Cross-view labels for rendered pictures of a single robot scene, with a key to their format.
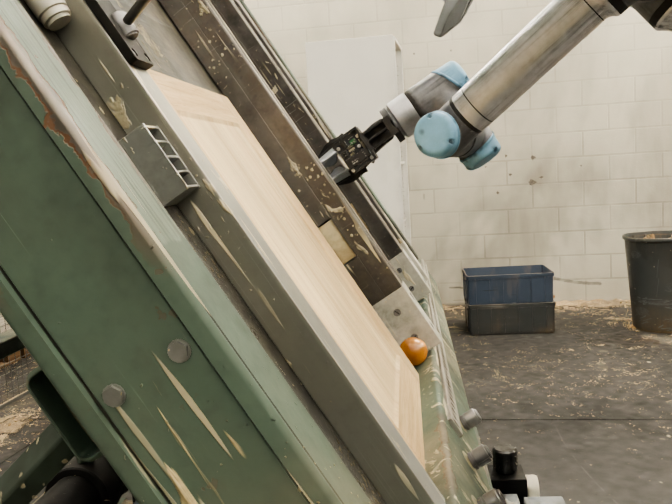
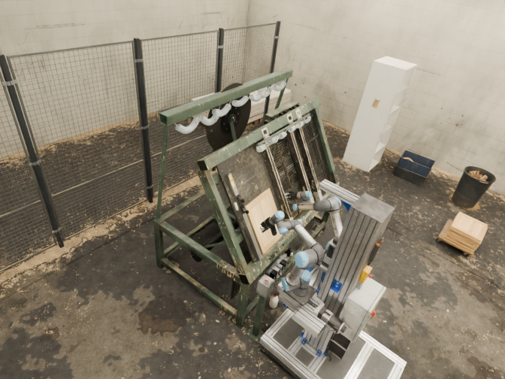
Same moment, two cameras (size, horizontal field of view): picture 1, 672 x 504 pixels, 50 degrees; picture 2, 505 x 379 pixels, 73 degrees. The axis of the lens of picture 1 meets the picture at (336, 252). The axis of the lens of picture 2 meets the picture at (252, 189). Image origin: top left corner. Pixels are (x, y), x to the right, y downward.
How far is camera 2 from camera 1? 291 cm
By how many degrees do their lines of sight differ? 38
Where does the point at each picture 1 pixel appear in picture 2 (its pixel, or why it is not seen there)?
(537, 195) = (456, 130)
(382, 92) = (392, 89)
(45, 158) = (228, 235)
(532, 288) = (421, 170)
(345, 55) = (385, 71)
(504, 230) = (436, 137)
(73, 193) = (229, 238)
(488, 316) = (401, 171)
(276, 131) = (278, 191)
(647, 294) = (459, 191)
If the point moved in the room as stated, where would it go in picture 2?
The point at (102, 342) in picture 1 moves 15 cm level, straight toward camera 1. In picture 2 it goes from (230, 245) to (225, 256)
